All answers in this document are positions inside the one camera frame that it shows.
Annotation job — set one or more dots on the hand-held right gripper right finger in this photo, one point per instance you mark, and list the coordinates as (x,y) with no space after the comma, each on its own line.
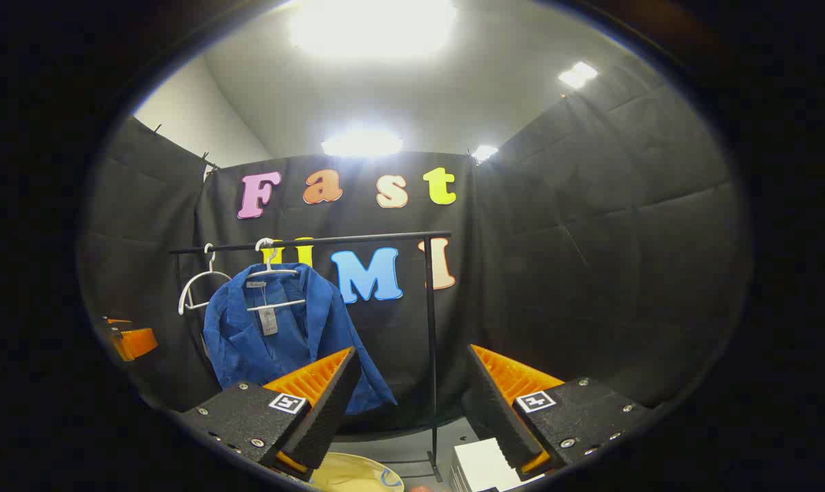
(494,417)

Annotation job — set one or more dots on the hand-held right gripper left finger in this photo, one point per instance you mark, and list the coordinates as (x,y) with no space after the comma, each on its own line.
(330,410)

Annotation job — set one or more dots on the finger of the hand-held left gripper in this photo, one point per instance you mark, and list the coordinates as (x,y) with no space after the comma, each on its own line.
(137,343)

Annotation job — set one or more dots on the white plastic hanger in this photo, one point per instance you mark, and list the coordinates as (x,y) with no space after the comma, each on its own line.
(188,290)
(275,305)

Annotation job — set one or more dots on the black clothes rack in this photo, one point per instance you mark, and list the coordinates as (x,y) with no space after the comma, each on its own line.
(430,328)

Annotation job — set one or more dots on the grey garment tag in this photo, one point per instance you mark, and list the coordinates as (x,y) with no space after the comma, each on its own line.
(268,321)

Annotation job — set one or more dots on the black backdrop cloth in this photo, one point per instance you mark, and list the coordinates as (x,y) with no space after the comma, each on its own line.
(590,260)

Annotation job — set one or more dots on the small ceiling light panel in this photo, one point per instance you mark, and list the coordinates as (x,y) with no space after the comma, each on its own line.
(484,153)

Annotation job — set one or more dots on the large ceiling light panel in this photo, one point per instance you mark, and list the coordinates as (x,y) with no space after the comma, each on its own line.
(371,27)

